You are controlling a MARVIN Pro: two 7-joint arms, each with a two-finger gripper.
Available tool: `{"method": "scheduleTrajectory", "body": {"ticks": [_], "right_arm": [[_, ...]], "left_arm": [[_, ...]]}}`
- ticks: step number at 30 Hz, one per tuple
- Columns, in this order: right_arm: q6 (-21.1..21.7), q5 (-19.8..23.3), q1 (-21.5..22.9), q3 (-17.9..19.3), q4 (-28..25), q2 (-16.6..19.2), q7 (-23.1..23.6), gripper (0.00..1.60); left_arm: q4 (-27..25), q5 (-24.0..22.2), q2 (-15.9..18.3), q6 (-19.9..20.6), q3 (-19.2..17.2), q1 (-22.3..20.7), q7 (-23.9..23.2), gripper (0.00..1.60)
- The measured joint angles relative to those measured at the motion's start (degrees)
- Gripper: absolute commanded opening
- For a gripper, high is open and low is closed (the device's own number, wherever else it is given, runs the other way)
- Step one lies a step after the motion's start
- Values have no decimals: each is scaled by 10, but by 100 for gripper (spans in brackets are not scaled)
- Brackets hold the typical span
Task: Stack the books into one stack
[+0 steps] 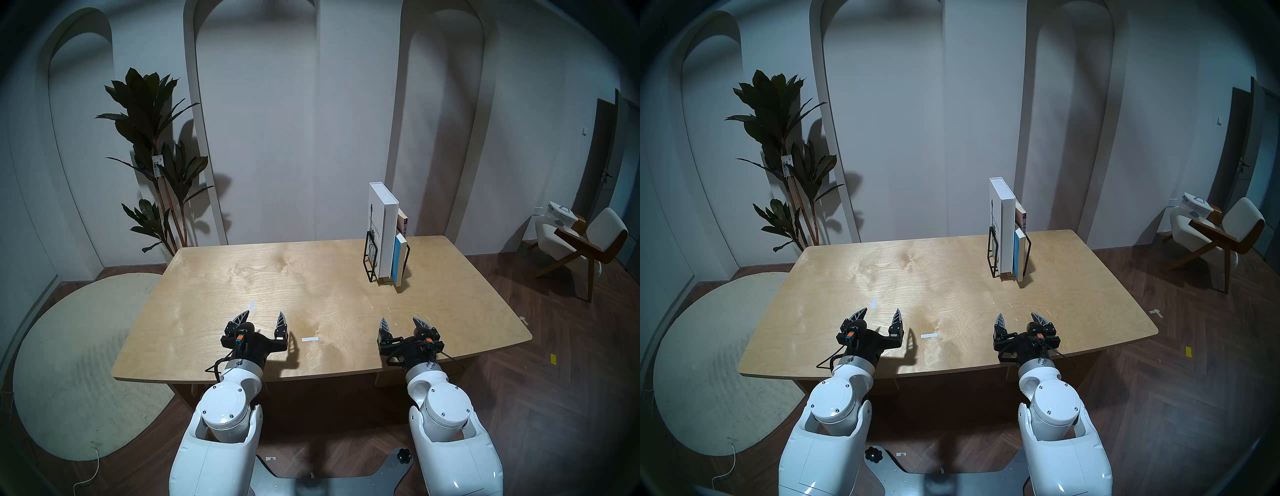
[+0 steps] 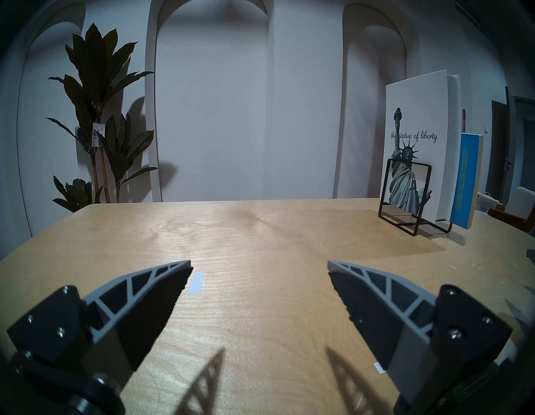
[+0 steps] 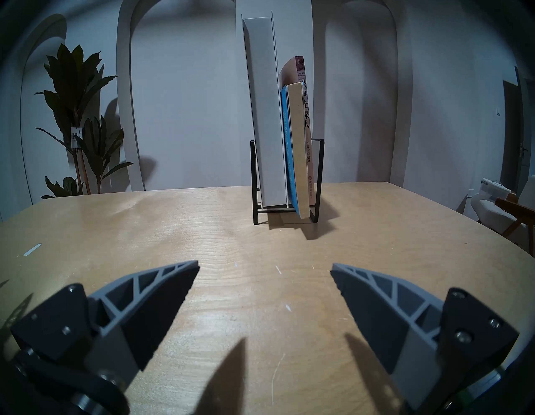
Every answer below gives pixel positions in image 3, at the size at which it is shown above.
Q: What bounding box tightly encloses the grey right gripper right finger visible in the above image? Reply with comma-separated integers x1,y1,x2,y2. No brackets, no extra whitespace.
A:
331,264,519,410

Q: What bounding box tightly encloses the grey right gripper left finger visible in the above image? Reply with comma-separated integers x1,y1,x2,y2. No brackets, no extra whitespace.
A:
9,260,200,387

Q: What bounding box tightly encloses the blue green paperback book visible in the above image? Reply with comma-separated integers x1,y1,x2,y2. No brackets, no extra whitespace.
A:
280,82,311,220

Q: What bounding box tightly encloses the thick white book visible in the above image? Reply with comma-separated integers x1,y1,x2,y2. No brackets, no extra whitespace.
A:
242,17,289,208

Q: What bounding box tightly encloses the beige book with calligraphy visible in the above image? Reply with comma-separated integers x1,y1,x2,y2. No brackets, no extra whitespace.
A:
279,56,314,208

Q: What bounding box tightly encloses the white wooden armchair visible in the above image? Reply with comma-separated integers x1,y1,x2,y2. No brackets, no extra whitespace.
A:
471,176,535,256

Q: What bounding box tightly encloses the white appliance on armchair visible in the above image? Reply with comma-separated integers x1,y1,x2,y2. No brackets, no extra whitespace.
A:
479,178,511,201

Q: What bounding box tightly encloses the dark open door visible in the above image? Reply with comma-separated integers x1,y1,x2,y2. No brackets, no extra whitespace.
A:
500,67,528,193

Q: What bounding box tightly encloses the tall dark green plant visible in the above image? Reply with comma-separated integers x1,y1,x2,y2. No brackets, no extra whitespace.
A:
35,43,133,199

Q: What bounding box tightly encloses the black wire book rack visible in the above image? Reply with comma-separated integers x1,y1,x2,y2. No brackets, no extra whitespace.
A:
250,138,325,225

